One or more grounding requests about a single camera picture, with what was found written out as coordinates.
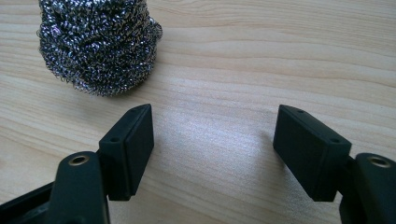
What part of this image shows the steel wool scouring ball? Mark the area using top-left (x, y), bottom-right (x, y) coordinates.
top-left (36, 0), bottom-right (163, 97)

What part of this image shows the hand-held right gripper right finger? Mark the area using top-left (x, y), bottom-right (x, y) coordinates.
top-left (273, 104), bottom-right (396, 224)

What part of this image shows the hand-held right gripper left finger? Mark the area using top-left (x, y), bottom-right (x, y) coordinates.
top-left (45, 104), bottom-right (155, 224)

